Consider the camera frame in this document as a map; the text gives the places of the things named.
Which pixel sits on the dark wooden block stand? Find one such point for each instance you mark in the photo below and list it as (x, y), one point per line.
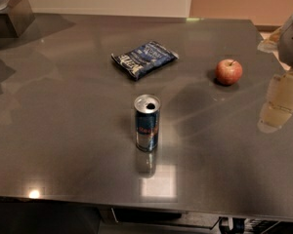
(15, 18)

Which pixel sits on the blue chip bag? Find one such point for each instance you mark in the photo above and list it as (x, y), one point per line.
(144, 59)

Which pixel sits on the blue silver Red Bull can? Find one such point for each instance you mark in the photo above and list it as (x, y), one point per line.
(147, 115)

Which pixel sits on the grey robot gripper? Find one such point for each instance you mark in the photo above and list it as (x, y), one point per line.
(292, 44)

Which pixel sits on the black caster wheel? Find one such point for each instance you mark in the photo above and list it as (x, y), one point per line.
(231, 225)

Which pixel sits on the red apple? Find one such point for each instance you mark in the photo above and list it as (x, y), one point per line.
(228, 71)

